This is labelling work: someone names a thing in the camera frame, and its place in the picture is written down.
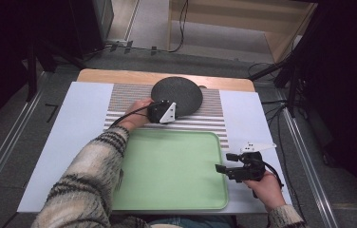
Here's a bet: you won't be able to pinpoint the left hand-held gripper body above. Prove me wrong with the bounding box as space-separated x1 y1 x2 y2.
147 100 178 124

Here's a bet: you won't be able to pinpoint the black cabinet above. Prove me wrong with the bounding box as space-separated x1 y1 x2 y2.
68 0 115 55

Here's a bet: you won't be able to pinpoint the hanging black cable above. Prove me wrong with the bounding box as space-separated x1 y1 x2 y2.
168 0 190 54

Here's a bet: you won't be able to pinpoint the black floor cables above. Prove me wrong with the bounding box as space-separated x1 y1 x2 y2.
248 62 309 224

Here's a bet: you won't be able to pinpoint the white table cover sheet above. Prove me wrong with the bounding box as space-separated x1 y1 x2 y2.
16 81 293 215

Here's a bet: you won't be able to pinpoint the person's right hand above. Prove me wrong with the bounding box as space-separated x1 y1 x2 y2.
242 170 287 213

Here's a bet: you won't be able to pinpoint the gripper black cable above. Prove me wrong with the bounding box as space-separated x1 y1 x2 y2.
252 160 285 200
109 101 163 129

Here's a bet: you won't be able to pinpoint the round black textured plate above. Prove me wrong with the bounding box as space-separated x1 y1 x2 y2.
150 76 204 118

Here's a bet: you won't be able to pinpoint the metal floor rail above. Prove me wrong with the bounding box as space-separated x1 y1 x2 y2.
275 90 340 228
0 71 47 212

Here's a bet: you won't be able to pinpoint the wooden table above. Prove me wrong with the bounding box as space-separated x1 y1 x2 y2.
76 68 256 93

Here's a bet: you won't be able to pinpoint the person's left hand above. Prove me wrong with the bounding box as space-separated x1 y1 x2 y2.
122 97 154 131

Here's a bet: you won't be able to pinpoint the black metal stand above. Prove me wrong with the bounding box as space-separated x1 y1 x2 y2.
248 47 306 119
24 37 87 103

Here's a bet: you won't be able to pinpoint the person's blue jeans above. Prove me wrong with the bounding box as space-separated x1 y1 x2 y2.
149 215 235 228

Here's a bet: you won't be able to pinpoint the light wooden shelf unit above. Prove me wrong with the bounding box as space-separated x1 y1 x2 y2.
166 0 319 65

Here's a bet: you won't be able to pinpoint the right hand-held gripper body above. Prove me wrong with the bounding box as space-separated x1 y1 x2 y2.
227 142 277 184

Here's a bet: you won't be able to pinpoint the light green plastic tray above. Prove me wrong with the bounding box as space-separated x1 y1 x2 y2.
111 128 230 212

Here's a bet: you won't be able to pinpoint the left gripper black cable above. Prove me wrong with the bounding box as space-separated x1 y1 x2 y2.
109 101 163 129

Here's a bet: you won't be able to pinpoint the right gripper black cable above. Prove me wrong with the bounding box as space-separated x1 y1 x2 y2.
252 160 285 200

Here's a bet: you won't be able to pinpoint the brown white striped placemat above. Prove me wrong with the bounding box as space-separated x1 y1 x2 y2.
103 83 230 150

